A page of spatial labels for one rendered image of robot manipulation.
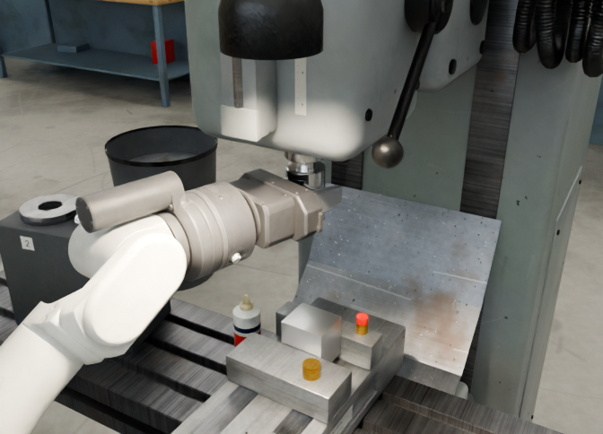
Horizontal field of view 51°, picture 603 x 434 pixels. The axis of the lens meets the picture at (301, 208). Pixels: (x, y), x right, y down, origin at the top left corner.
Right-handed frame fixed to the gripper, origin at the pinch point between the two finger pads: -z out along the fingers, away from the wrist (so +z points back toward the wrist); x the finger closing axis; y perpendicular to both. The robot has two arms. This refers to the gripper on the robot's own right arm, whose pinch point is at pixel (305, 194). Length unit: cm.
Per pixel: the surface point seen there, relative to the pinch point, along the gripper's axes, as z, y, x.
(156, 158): -91, 72, 193
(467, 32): -20.8, -17.1, -5.9
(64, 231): 15.4, 13.1, 35.0
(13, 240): 20.7, 15.5, 41.9
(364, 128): 3.3, -11.4, -11.4
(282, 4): 19.6, -24.6, -18.1
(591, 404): -142, 121, 5
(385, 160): 3.9, -9.2, -14.7
